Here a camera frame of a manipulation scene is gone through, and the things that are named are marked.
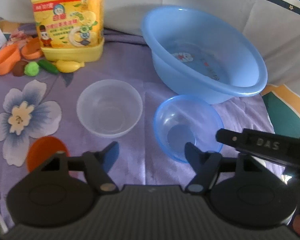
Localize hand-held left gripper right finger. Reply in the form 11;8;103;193
185;142;273;194

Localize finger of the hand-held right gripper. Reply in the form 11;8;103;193
215;128;290;160

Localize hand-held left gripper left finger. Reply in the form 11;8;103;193
30;141;120;194

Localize small blue translucent bowl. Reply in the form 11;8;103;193
154;94;225;163

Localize purple floral cloth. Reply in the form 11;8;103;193
0;21;285;230

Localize clear plastic bowl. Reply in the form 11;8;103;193
76;79;143;138

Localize teal yellow patterned sheet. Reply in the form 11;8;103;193
261;84;300;138

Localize dark orange bowl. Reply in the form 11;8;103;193
27;137;70;173

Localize yellow toy lemon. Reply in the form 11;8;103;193
55;59;85;73

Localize large blue plastic basin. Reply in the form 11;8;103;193
141;5;268;105

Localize dark green toy cucumber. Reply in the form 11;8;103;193
38;59;60;75

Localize green toy cabbage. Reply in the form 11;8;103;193
24;62;40;77

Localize grey teal starred quilt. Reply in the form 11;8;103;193
0;0;300;92

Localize brown toy mushroom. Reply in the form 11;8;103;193
12;60;28;77

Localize orange toy dish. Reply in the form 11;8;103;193
21;39;44;60

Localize yellow detergent pump bottle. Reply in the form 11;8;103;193
31;0;105;63

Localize light orange toy cup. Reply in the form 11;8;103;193
0;44;22;75

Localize pink toy food pieces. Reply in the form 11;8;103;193
9;31;33;48

